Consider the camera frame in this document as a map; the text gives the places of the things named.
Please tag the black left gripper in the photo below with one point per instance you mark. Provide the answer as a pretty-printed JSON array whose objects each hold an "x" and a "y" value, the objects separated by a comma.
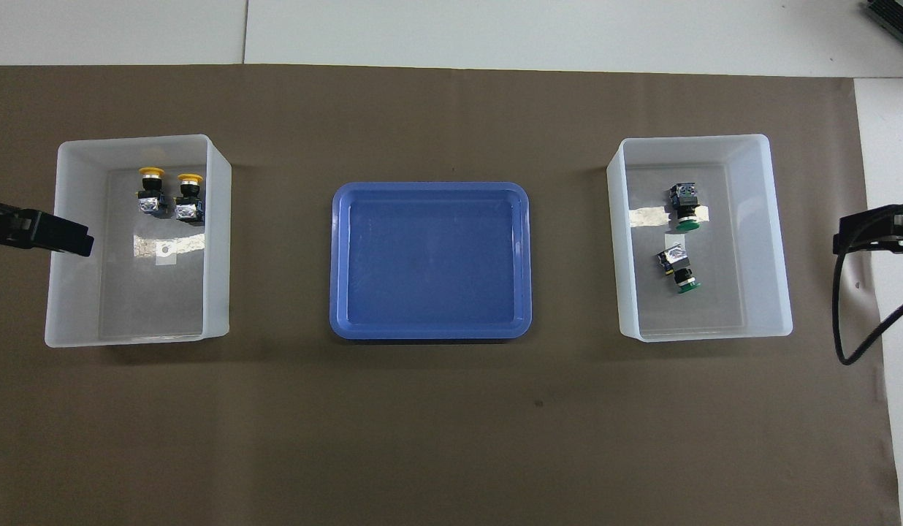
[{"x": 6, "y": 219}]

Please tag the yellow push button switch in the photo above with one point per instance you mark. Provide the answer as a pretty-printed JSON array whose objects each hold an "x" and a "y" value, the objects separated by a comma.
[
  {"x": 188, "y": 197},
  {"x": 150, "y": 191}
]

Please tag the green push button switch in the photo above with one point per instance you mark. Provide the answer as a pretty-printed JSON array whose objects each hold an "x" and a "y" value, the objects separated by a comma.
[
  {"x": 685, "y": 208},
  {"x": 678, "y": 269}
]

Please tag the translucent white plastic box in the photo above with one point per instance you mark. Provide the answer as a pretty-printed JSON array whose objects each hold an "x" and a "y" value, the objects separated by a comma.
[
  {"x": 130, "y": 307},
  {"x": 714, "y": 314}
]

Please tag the white paper label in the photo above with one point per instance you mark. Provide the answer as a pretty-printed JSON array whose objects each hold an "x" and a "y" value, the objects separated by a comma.
[{"x": 671, "y": 239}]

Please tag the grey ribbed metal device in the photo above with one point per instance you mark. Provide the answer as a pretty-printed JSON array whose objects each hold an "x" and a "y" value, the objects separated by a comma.
[{"x": 893, "y": 18}]

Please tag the blue plastic tray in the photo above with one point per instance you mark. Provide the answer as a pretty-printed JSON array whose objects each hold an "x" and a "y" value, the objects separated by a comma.
[{"x": 429, "y": 263}]

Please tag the brown paper table mat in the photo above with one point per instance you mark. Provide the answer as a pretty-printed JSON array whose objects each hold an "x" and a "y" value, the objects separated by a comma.
[{"x": 451, "y": 424}]

